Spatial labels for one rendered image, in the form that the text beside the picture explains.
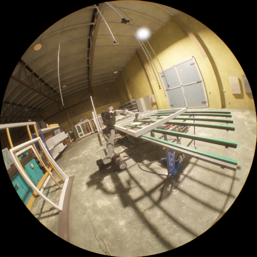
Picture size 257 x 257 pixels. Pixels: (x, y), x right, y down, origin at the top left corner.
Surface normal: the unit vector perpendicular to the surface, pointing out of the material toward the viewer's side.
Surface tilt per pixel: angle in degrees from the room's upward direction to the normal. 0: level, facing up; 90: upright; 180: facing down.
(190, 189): 0
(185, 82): 90
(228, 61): 90
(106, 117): 94
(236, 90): 90
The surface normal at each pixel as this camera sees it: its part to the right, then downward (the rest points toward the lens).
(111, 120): 0.62, 0.26
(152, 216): -0.30, -0.92
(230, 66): -0.86, 0.37
